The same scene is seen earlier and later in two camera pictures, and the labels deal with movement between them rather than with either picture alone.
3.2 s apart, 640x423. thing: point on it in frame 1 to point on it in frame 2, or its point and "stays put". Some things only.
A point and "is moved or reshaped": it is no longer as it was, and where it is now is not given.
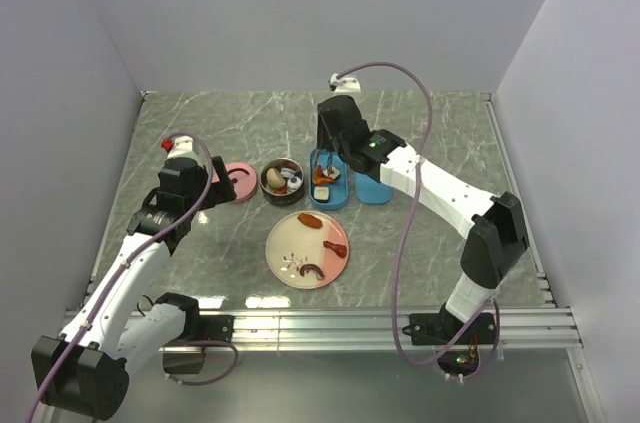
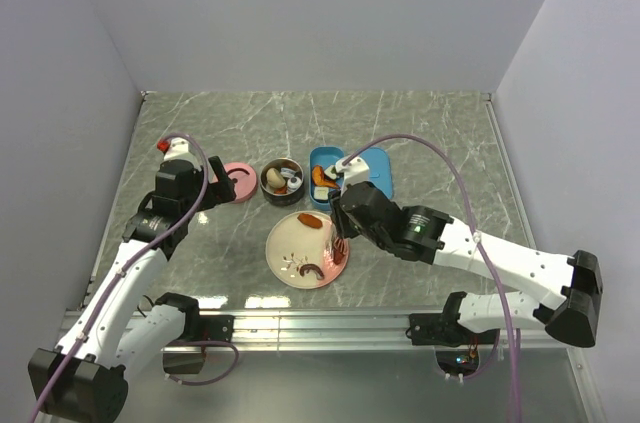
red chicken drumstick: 340,250 is moved or reshaped
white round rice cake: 287,172 stays put
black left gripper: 225,184 stays put
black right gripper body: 326,141 to 346,227
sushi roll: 333,173 stays put
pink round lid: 243,179 stays put
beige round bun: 274,179 stays put
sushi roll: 321,192 stays put
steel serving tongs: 330,167 to 342,244
